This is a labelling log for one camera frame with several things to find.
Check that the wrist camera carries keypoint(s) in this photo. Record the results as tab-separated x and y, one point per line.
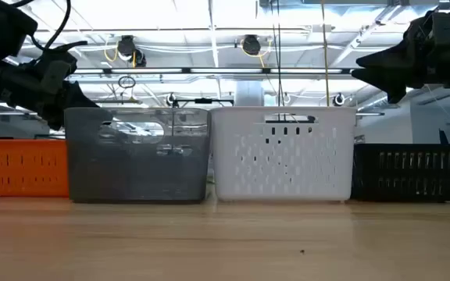
442	29
56	76

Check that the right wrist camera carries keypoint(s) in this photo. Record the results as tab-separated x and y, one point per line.
442	29

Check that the black slotted plastic basket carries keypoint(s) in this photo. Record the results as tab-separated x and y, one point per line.
404	173

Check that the orange slotted plastic basket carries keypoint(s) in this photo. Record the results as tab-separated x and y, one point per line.
22	183

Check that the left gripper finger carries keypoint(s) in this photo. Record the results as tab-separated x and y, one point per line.
58	123
78	103

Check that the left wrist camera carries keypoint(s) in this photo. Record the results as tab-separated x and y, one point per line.
56	76

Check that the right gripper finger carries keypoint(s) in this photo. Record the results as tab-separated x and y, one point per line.
393	82
401	56

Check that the long ceiling light strip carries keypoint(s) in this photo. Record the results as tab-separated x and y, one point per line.
151	70

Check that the white perforated plastic basket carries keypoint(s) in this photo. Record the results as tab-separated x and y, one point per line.
225	117

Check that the smoky grey translucent bin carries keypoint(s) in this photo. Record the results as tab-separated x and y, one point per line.
131	175

